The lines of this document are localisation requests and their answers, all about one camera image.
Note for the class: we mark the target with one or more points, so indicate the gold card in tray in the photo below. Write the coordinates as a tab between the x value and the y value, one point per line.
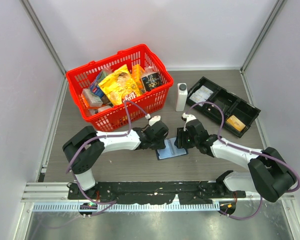
236	123

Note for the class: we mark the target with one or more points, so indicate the white bottle grey cap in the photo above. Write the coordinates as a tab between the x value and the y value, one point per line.
181	97

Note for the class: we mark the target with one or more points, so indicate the blue leather card holder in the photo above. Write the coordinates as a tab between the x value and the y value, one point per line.
170	150

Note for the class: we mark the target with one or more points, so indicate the blue Vileda sponge pack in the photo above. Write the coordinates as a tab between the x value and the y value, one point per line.
94	86

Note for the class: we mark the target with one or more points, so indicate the yellow Lays chips bag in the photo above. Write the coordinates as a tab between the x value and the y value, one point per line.
119	86

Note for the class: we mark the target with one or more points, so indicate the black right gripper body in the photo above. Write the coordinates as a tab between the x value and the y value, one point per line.
192	141

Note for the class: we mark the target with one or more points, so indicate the white sponge pack lower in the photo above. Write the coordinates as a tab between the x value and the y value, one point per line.
94	111

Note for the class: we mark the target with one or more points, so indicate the white sponge pack upper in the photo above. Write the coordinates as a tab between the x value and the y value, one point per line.
91	100

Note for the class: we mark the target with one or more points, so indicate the black compartment tray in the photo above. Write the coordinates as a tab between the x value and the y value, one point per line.
228	102

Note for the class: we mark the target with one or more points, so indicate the white cards in tray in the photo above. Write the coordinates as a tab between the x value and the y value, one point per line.
201	95

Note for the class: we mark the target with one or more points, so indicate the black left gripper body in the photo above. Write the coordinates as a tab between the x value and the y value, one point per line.
158	143

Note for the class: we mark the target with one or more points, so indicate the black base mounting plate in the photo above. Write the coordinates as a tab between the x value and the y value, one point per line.
160	192

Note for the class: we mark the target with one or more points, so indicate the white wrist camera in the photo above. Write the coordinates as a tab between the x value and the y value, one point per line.
187	118
154	120

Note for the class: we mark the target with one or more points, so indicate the black wrapped roll package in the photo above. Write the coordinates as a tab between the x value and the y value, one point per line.
151	79

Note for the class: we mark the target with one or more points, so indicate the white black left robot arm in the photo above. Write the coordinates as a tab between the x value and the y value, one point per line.
83	149

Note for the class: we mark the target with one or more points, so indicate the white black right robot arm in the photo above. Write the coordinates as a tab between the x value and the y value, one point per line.
267	173

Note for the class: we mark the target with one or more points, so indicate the orange snack box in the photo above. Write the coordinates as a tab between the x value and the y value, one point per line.
137	73

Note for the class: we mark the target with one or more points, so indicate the red plastic shopping basket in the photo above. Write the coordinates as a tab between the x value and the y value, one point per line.
129	103

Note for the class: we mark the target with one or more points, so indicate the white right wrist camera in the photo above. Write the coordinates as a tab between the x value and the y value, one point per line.
187	118

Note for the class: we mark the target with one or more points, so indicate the white sponge pack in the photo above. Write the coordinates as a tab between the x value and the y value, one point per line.
91	100
94	111

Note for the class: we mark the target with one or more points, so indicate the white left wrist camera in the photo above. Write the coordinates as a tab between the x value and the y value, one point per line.
154	120

